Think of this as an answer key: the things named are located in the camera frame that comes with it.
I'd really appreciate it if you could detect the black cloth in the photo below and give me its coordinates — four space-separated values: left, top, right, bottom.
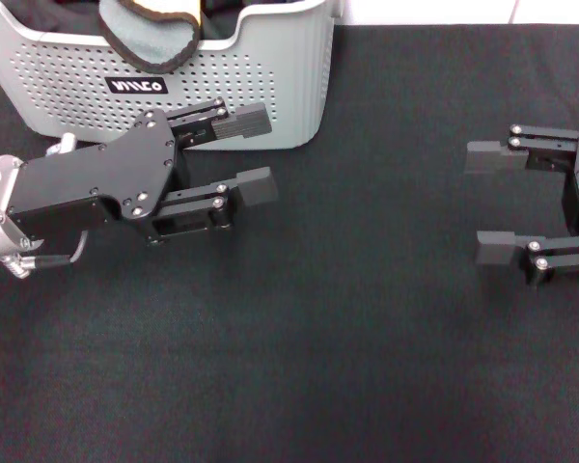
41 0 257 42

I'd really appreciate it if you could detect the grey perforated plastic storage box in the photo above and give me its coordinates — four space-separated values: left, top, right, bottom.
0 0 337 151

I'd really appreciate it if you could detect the left arm cable with plug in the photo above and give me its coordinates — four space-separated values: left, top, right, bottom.
0 230 89 280

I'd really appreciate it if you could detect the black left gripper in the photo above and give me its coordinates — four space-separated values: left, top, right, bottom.
7 97 280 247

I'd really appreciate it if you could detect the yellow and grey towel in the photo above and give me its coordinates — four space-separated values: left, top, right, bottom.
98 0 202 68

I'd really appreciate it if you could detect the black tablecloth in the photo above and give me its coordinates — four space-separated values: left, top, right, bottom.
0 23 579 463

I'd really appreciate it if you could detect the silver wrist connector knob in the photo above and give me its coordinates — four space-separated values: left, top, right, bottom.
45 133 78 156

